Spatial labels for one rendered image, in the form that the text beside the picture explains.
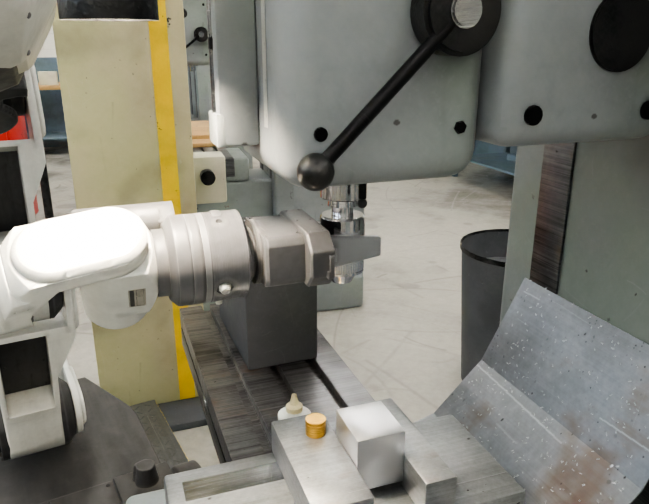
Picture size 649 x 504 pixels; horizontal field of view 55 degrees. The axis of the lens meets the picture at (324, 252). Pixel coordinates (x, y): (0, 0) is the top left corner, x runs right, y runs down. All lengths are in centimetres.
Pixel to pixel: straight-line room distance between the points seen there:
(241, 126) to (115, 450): 107
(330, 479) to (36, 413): 85
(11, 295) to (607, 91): 55
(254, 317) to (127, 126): 143
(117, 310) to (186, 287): 7
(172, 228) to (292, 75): 18
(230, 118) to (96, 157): 177
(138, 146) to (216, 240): 176
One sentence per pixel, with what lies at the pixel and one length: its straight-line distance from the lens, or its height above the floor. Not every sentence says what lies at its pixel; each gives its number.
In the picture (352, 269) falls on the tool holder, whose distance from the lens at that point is 65.
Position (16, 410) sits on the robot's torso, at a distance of 139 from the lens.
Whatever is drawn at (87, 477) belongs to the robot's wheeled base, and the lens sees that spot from 147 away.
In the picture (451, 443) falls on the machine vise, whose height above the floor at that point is 100.
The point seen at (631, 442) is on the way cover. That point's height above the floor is 99.
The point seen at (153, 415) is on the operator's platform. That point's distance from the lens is 194.
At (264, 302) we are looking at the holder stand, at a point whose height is 104.
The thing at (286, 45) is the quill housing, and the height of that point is 143.
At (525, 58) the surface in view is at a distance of 58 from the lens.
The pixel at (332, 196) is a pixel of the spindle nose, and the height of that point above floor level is 129.
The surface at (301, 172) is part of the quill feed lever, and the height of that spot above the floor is 134.
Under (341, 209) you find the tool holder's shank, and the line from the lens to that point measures 64.
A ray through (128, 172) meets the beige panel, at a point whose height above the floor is 98.
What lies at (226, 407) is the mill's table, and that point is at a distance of 95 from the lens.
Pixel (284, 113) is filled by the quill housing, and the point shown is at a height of 138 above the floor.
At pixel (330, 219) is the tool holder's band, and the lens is 63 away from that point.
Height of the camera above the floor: 143
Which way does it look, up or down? 19 degrees down
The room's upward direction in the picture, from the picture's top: straight up
